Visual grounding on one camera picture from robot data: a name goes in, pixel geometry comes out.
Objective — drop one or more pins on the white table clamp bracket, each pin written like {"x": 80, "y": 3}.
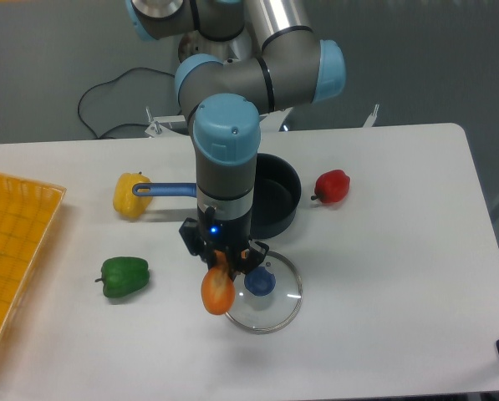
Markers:
{"x": 372, "y": 117}

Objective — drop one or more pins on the dark pot blue handle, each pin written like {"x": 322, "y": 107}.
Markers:
{"x": 277, "y": 192}

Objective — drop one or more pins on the green bell pepper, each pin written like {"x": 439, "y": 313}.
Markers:
{"x": 123, "y": 275}

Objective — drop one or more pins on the yellow bell pepper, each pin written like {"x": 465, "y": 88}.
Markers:
{"x": 125, "y": 202}

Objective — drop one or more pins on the glass lid blue knob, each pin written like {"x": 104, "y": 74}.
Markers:
{"x": 268, "y": 298}

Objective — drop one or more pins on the red bell pepper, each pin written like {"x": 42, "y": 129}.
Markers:
{"x": 331, "y": 187}

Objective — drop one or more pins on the yellow plastic basket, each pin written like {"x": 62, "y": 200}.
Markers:
{"x": 27, "y": 210}

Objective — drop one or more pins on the long orange bread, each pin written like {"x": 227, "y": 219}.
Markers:
{"x": 217, "y": 288}

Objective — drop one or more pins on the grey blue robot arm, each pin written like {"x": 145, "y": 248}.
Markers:
{"x": 223, "y": 102}

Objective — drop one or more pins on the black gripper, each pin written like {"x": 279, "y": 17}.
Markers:
{"x": 207, "y": 234}

